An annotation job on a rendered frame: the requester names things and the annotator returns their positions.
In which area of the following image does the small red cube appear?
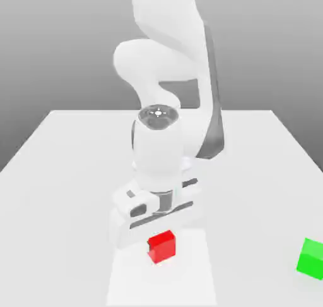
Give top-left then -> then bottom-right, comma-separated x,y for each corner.
146,229 -> 177,265

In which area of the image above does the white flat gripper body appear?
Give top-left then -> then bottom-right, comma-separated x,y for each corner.
109,201 -> 204,250

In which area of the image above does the small green cube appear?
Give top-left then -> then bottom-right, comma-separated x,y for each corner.
296,237 -> 323,280

